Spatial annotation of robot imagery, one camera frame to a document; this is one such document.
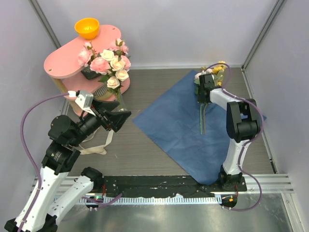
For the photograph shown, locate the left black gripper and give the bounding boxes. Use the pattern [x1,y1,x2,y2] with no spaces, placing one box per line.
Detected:
[71,98,132,145]

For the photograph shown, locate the flower bouquet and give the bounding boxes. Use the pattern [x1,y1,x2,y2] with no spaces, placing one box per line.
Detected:
[194,61,229,134]

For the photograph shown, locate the beige printed ribbon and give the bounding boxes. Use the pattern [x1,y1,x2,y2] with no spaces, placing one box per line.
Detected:
[79,130,114,155]

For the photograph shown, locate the cream rose stem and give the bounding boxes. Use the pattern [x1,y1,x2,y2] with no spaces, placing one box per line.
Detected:
[99,49,129,95]

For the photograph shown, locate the blue wrapping paper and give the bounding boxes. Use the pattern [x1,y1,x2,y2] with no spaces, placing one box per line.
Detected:
[132,69,267,186]

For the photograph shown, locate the pink rose stem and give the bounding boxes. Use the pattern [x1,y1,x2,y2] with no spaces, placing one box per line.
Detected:
[109,38,131,71]
[77,42,111,75]

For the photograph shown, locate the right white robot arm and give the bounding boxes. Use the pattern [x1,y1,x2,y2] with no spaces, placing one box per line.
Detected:
[197,72,264,191]

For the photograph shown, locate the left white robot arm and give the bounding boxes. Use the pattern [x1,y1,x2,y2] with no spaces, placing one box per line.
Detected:
[4,100,131,232]

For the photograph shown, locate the clear glass vase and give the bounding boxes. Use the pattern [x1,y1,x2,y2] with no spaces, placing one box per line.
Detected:
[115,92,128,112]

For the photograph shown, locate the pink three-tier shelf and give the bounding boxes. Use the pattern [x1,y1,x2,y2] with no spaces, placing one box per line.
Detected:
[43,24,131,116]

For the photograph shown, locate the orange plastic bowl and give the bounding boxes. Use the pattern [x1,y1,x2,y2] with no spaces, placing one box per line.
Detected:
[74,17,100,40]

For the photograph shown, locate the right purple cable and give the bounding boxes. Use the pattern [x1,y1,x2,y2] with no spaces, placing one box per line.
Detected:
[207,62,264,213]

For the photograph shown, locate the purple cable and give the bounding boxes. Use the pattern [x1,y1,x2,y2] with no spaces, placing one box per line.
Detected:
[207,62,264,213]
[17,92,123,232]

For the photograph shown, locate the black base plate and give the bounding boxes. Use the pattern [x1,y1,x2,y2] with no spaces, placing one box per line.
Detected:
[91,175,247,198]

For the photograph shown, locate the slotted cable duct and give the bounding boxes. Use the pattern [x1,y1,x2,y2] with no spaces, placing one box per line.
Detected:
[74,195,222,205]

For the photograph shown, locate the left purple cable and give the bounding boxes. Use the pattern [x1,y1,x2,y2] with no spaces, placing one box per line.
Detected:
[17,92,123,232]

